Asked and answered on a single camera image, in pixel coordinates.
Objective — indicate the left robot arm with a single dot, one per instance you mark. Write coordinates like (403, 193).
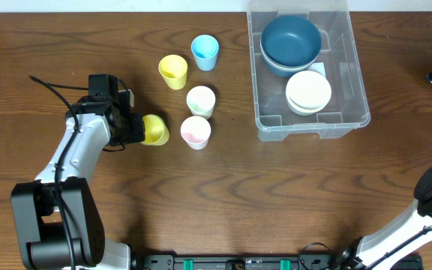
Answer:
(57, 221)

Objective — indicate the dark blue large bowl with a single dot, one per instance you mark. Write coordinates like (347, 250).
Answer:
(291, 41)
(282, 71)

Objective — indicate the beige large bowl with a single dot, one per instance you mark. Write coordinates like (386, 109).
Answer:
(265, 55)

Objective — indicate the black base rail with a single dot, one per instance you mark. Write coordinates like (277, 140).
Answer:
(170, 262)

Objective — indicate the clear plastic storage bin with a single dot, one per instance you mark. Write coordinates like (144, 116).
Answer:
(348, 107)

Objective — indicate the pink plastic cup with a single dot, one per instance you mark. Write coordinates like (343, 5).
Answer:
(196, 131)

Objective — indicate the white small bowl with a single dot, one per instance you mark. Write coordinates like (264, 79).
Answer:
(309, 90)

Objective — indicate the light blue plastic cup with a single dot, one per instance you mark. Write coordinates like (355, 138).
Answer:
(205, 49)

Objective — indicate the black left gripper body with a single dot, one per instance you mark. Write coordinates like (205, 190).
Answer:
(136, 129)

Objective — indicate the white mint plastic cup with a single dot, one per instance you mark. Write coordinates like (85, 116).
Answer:
(201, 101)

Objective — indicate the yellow cup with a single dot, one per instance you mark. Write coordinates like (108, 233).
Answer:
(174, 70)
(156, 131)

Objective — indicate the white label in bin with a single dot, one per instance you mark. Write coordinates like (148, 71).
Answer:
(317, 69)

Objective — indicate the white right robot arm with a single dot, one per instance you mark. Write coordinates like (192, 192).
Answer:
(406, 233)

